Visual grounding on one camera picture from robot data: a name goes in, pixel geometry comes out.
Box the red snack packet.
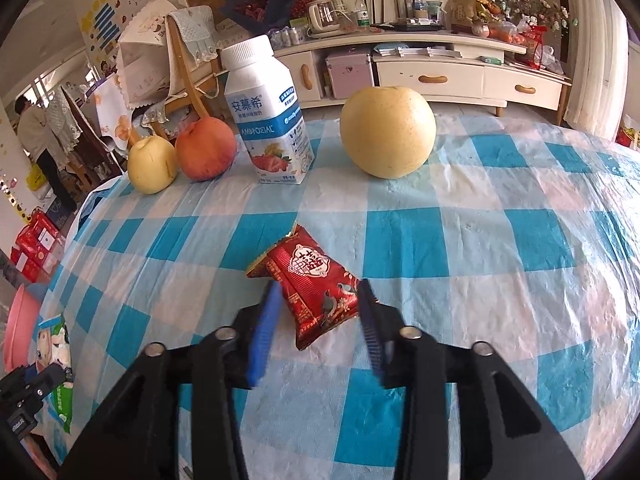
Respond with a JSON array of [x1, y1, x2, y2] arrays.
[[246, 224, 359, 350]]

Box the blue snack wrapper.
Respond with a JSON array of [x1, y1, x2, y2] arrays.
[[36, 314, 74, 434]]

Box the red gift boxes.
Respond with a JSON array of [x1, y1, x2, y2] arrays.
[[10, 208, 66, 283]]

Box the blue checkered tablecloth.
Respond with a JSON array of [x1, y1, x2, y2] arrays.
[[35, 114, 639, 479]]

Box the small yellow pear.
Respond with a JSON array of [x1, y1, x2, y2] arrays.
[[128, 136, 179, 195]]

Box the person in white sweater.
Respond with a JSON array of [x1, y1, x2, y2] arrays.
[[14, 96, 77, 212]]

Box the red apple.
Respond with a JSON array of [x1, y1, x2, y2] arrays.
[[175, 117, 238, 181]]

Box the large yellow pear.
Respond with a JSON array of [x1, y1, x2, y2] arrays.
[[340, 87, 436, 180]]

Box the wooden dining chair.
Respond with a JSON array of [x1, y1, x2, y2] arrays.
[[127, 6, 224, 141]]

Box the white yogurt drink bottle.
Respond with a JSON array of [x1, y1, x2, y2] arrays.
[[221, 35, 314, 184]]

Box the white TV cabinet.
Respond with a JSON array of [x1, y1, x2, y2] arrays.
[[276, 32, 572, 124]]

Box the pink storage box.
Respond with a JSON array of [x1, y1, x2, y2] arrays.
[[326, 47, 375, 100]]

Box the white curtain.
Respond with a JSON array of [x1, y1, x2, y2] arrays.
[[564, 0, 628, 141]]

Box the dark blue flower bouquet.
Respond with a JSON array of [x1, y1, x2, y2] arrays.
[[220, 0, 295, 36]]

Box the electric glass kettle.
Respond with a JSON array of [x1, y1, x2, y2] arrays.
[[307, 0, 341, 35]]

